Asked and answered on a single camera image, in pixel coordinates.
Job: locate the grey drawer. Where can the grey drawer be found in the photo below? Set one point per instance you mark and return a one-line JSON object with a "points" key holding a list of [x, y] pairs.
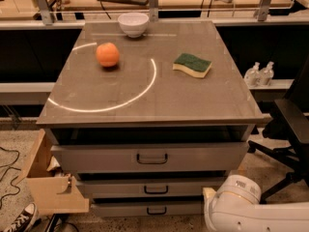
{"points": [[133, 188], [148, 209], [140, 158]]}

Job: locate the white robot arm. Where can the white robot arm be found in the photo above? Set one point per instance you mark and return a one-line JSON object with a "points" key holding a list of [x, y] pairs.
{"points": [[236, 207]]}

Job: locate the grey drawer cabinet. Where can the grey drawer cabinet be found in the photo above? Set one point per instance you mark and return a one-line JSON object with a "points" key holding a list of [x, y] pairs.
{"points": [[142, 100]]}

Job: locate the grey top drawer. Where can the grey top drawer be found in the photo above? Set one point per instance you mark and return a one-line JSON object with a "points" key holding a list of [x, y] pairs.
{"points": [[140, 158]]}

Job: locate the grey bottom drawer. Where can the grey bottom drawer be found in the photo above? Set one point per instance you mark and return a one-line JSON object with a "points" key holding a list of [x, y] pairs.
{"points": [[148, 209]]}

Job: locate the green yellow sponge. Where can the green yellow sponge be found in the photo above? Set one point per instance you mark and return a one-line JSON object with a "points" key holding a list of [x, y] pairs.
{"points": [[192, 65]]}

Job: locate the orange fruit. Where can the orange fruit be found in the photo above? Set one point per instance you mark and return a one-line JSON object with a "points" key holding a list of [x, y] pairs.
{"points": [[107, 55]]}

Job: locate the white bowl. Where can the white bowl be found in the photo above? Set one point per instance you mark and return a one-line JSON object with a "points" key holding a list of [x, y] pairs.
{"points": [[133, 25]]}

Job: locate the right clear plastic bottle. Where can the right clear plastic bottle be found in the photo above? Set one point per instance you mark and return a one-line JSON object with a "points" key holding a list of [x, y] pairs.
{"points": [[266, 74]]}

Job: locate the cardboard box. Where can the cardboard box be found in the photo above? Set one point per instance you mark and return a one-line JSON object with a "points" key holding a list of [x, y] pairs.
{"points": [[52, 194]]}

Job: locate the black office chair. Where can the black office chair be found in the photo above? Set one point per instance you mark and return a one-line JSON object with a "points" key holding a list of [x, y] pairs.
{"points": [[289, 123]]}

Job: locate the black white sneaker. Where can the black white sneaker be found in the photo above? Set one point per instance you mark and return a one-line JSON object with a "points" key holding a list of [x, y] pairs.
{"points": [[25, 220]]}

